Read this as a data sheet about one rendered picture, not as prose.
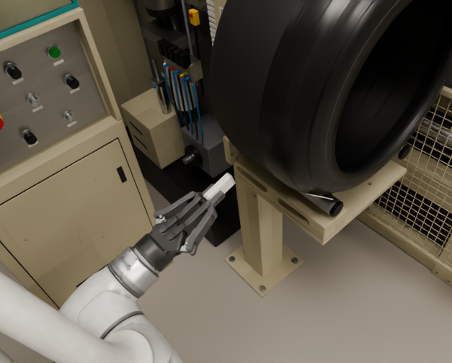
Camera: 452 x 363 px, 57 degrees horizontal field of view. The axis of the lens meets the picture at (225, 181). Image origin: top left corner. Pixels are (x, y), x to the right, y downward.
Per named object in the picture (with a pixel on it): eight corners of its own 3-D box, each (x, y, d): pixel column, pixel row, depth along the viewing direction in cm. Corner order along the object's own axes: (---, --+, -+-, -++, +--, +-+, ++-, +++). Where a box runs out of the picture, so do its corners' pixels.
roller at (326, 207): (236, 145, 121) (247, 133, 121) (241, 153, 125) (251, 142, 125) (331, 212, 101) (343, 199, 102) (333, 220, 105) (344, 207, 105)
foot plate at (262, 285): (223, 260, 201) (223, 258, 199) (264, 228, 211) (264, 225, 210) (262, 298, 186) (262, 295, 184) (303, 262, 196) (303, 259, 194)
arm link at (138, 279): (101, 257, 80) (124, 235, 81) (124, 273, 88) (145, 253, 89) (125, 289, 75) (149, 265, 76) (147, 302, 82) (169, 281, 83)
